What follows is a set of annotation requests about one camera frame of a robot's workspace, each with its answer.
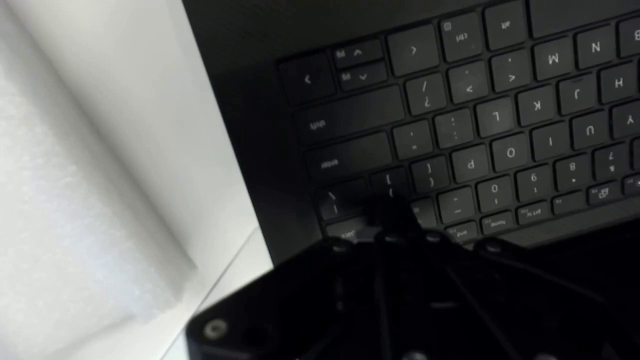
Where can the white foam roll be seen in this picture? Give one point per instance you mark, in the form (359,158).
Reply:
(66,212)

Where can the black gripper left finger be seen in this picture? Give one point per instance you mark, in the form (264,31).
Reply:
(321,307)

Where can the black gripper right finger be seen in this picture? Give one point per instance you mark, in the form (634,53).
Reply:
(492,307)

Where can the black laptop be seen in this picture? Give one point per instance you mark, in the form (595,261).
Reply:
(467,100)

